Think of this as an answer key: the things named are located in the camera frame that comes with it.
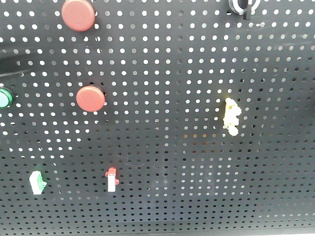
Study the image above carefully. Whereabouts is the green push button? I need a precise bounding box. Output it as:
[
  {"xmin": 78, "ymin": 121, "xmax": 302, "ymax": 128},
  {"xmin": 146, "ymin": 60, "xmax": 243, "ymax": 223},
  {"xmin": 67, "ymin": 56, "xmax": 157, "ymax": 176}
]
[{"xmin": 0, "ymin": 87, "xmax": 14, "ymax": 108}]

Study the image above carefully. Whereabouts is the lower red push button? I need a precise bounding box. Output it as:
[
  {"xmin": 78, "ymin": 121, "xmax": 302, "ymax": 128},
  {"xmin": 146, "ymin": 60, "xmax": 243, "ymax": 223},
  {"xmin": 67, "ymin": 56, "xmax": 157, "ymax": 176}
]
[{"xmin": 76, "ymin": 86, "xmax": 106, "ymax": 112}]

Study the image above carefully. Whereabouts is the black rotary selector switch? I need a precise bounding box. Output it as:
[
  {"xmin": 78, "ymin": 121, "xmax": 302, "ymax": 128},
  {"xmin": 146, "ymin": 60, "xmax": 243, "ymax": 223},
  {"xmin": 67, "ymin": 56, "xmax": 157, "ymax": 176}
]
[{"xmin": 228, "ymin": 0, "xmax": 261, "ymax": 20}]

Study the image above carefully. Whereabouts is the red-lit white rocker switch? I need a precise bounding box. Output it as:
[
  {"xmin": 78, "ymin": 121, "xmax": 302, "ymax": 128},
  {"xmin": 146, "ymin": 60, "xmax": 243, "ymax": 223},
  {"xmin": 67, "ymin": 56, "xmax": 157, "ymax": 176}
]
[{"xmin": 105, "ymin": 167, "xmax": 119, "ymax": 192}]

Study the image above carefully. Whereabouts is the black perforated pegboard panel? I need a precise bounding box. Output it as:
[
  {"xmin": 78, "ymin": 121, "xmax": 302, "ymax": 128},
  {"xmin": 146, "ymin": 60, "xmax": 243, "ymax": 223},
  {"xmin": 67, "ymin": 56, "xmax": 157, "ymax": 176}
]
[{"xmin": 0, "ymin": 0, "xmax": 315, "ymax": 236}]

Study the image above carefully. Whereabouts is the yellow toggle switch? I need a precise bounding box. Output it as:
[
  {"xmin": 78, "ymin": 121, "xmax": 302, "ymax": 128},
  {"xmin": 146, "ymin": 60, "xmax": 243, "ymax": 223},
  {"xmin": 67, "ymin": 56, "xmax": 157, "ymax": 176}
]
[{"xmin": 222, "ymin": 98, "xmax": 242, "ymax": 136}]

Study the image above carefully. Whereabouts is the upper red push button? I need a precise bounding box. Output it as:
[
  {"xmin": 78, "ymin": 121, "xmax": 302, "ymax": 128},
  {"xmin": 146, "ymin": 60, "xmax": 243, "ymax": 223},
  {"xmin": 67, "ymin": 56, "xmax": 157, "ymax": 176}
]
[{"xmin": 62, "ymin": 0, "xmax": 95, "ymax": 31}]

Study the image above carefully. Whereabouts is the green-lit white rocker switch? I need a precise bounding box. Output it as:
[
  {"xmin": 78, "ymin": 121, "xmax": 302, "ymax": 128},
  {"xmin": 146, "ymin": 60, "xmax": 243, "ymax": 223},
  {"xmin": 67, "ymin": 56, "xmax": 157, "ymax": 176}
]
[{"xmin": 29, "ymin": 171, "xmax": 47, "ymax": 195}]

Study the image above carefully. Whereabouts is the red push button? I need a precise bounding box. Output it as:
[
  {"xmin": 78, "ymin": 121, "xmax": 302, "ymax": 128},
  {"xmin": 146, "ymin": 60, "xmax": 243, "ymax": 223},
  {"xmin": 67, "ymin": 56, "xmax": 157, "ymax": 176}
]
[
  {"xmin": 76, "ymin": 86, "xmax": 106, "ymax": 112},
  {"xmin": 62, "ymin": 0, "xmax": 95, "ymax": 31}
]

